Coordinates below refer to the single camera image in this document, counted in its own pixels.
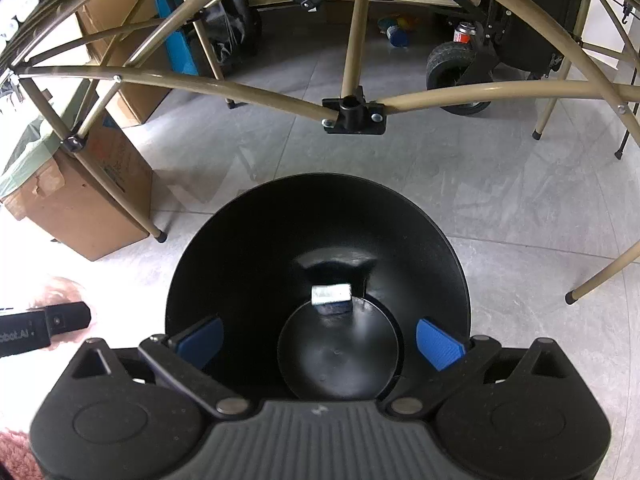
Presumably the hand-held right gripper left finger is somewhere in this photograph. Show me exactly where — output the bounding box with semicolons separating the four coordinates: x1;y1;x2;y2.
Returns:
72;316;247;417

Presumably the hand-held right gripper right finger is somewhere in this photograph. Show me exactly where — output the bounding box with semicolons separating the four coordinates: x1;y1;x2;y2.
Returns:
387;317;571;416

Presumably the black round trash bin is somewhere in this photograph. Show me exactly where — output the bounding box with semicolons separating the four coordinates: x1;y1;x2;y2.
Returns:
164;174;473;403

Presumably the grey foil wrapper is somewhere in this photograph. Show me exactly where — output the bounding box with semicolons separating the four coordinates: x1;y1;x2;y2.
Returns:
311;284;353;316

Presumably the pink fuzzy clothing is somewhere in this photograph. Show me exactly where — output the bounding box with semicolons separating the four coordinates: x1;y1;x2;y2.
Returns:
0;432;38;480

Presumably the cardboard box with green bag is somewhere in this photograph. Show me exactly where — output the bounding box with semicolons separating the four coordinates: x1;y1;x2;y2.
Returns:
0;115;156;262

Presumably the tall plain cardboard box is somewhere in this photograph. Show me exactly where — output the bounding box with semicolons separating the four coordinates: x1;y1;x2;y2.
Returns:
75;0;177;129

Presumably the blue paper bag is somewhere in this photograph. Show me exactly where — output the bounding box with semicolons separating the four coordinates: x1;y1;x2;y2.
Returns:
155;0;202;77

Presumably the black camera tripod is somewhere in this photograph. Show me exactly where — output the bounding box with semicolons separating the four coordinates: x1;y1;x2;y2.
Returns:
613;110;640;161

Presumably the tan metal table frame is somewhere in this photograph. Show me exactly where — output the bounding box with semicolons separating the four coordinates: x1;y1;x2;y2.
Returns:
0;0;640;306

